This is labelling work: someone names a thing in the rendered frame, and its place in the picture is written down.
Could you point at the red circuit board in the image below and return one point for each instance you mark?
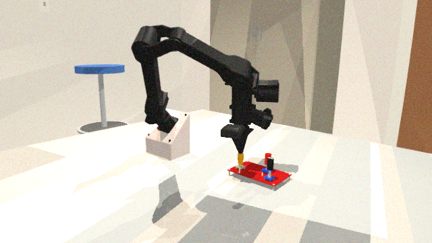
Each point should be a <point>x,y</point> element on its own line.
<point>260,173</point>

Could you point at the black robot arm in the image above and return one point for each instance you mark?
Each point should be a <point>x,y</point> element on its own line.
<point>234,71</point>

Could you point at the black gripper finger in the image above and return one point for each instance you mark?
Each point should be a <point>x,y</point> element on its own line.
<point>249,130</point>
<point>239,143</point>

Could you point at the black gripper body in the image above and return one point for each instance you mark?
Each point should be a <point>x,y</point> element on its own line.
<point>237,128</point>

